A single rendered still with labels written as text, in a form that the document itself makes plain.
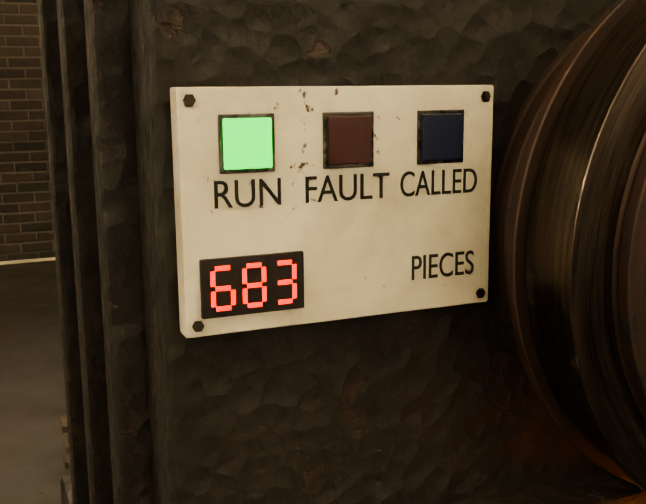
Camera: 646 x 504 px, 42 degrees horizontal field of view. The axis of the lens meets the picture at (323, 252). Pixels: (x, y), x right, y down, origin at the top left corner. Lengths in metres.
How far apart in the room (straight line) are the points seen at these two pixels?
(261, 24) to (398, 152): 0.14
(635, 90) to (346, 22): 0.22
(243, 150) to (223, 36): 0.08
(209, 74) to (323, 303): 0.19
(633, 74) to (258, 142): 0.26
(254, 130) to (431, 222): 0.17
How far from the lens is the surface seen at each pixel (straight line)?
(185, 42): 0.62
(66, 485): 2.34
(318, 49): 0.65
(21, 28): 6.58
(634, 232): 0.60
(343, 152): 0.63
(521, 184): 0.64
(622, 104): 0.61
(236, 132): 0.60
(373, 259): 0.66
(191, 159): 0.60
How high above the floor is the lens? 1.24
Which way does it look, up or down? 11 degrees down
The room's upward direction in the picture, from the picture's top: 1 degrees counter-clockwise
